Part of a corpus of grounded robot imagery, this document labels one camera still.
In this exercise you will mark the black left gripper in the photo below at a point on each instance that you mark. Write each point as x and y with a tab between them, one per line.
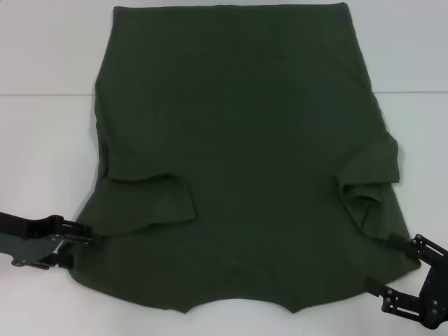
24	238

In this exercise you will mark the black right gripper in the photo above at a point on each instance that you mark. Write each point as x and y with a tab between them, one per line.
435	283

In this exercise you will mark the dark green shirt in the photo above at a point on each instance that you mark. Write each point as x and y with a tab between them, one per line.
245	140

